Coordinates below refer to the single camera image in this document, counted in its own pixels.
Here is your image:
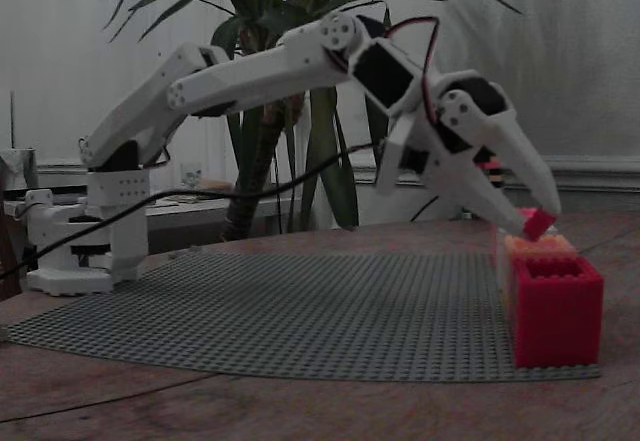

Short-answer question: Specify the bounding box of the small red brick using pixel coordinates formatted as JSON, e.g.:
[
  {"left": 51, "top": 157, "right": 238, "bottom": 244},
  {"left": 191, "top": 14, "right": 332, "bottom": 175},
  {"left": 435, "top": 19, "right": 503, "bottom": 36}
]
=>
[{"left": 521, "top": 209, "right": 558, "bottom": 241}]

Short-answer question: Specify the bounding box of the orange brick block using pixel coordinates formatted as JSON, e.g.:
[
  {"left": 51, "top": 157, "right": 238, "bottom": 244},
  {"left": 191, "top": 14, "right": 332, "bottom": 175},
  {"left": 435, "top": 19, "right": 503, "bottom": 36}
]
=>
[{"left": 503, "top": 233, "right": 581, "bottom": 322}]

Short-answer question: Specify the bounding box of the red brick block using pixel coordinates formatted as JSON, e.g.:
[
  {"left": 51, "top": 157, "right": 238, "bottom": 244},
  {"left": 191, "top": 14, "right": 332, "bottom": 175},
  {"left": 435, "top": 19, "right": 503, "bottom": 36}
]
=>
[{"left": 512, "top": 255, "right": 605, "bottom": 369}]

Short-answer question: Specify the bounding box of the grey studded baseplate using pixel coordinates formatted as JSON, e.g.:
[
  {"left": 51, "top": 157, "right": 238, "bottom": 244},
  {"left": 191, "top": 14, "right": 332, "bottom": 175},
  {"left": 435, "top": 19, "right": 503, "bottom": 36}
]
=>
[{"left": 4, "top": 249, "right": 602, "bottom": 382}]

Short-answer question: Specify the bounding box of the striped colourful block stack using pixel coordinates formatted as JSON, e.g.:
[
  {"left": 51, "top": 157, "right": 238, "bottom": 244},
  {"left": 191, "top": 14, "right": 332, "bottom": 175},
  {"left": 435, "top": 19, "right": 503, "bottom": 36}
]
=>
[{"left": 474, "top": 156, "right": 507, "bottom": 190}]

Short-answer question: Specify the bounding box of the white low shelf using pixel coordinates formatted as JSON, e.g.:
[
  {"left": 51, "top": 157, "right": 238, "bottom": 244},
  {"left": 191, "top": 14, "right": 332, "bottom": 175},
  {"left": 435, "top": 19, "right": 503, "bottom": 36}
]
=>
[{"left": 144, "top": 194, "right": 302, "bottom": 236}]

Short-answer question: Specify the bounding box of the small glass cup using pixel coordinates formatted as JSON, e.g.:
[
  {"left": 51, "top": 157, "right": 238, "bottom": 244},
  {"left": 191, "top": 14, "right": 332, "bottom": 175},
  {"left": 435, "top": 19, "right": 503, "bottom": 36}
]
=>
[{"left": 179, "top": 161, "right": 204, "bottom": 188}]

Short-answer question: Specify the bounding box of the red servo wire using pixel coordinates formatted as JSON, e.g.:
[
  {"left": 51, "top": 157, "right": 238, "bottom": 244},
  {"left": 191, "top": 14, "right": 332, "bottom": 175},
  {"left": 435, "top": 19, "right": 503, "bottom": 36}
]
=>
[{"left": 384, "top": 15, "right": 444, "bottom": 115}]

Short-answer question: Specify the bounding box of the thick black cable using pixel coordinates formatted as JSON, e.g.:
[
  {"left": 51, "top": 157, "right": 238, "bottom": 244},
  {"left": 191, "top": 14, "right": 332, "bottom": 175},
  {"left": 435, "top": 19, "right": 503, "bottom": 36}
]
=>
[{"left": 0, "top": 141, "right": 389, "bottom": 280}]

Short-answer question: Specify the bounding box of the thin dark cable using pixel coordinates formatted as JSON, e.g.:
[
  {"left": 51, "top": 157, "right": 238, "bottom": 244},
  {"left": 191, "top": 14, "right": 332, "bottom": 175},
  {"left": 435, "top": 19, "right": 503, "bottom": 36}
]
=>
[{"left": 0, "top": 372, "right": 217, "bottom": 424}]

